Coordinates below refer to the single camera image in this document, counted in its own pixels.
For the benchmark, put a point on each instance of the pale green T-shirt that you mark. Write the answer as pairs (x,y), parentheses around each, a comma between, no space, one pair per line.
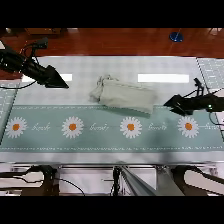
(126,96)

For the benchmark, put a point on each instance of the blue round disc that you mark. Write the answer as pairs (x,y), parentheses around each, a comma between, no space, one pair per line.
(176,36)

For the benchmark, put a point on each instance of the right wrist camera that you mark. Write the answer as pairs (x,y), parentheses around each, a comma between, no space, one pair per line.
(199,86)

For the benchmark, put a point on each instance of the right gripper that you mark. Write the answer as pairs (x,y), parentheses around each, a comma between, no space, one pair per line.
(196,103)

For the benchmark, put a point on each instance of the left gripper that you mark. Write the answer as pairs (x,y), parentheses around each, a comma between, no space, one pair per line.
(40,75)

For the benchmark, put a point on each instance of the silver frame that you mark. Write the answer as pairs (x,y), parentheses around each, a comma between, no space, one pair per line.
(140,186)

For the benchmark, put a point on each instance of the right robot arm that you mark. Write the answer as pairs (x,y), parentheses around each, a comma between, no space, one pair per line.
(215,103)

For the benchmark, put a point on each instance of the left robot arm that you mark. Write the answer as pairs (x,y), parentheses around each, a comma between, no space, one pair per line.
(13,63)

